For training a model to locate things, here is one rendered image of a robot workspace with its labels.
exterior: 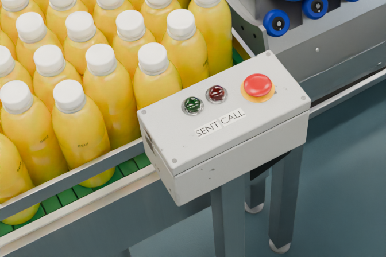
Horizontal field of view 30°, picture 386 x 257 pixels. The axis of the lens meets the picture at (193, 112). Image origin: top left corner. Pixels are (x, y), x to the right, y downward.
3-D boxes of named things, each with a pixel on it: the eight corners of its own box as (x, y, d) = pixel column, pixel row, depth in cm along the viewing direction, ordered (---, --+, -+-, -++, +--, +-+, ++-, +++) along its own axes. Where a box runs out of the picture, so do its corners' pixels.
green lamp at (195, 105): (204, 109, 91) (203, 103, 90) (189, 116, 90) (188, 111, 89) (196, 97, 92) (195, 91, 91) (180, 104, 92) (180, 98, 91)
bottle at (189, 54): (160, 113, 116) (147, 35, 101) (178, 81, 119) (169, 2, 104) (200, 127, 114) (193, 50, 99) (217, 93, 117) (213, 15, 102)
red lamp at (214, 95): (228, 97, 92) (228, 92, 91) (213, 104, 91) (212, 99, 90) (219, 86, 93) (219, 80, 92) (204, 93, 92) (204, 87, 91)
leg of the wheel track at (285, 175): (294, 248, 198) (311, 115, 147) (276, 257, 196) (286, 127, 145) (282, 231, 201) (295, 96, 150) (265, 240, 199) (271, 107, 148)
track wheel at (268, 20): (286, 5, 116) (281, 4, 118) (262, 16, 115) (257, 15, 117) (294, 31, 117) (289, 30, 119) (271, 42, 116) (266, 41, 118)
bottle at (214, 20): (230, 92, 117) (227, 12, 102) (187, 88, 118) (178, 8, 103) (235, 58, 121) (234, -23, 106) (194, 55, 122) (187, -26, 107)
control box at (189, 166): (307, 143, 99) (312, 98, 90) (178, 208, 94) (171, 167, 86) (267, 93, 104) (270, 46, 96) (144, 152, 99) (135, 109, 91)
